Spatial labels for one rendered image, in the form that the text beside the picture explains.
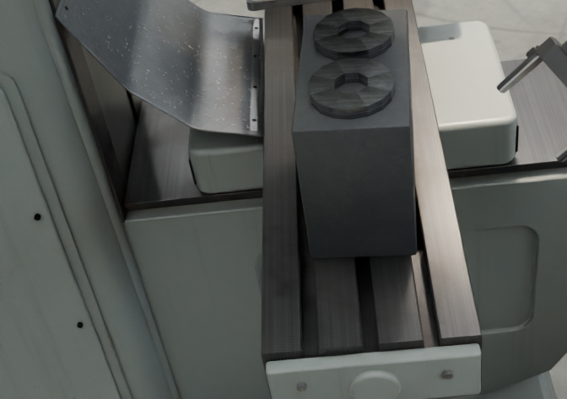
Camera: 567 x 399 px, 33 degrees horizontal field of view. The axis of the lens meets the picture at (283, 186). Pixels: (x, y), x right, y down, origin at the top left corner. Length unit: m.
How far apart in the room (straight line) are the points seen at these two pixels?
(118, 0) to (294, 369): 0.69
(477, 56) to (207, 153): 0.46
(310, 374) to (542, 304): 0.78
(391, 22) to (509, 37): 2.07
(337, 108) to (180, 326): 0.82
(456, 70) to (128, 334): 0.69
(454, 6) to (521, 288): 1.75
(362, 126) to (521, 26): 2.26
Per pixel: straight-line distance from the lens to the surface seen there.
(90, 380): 1.74
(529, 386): 1.92
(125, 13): 1.48
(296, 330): 1.03
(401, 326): 1.02
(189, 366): 1.80
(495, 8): 3.30
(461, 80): 1.52
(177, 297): 1.66
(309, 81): 1.03
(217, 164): 1.46
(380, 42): 1.06
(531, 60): 1.15
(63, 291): 1.58
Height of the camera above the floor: 1.75
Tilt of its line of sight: 41 degrees down
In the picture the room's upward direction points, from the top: 10 degrees counter-clockwise
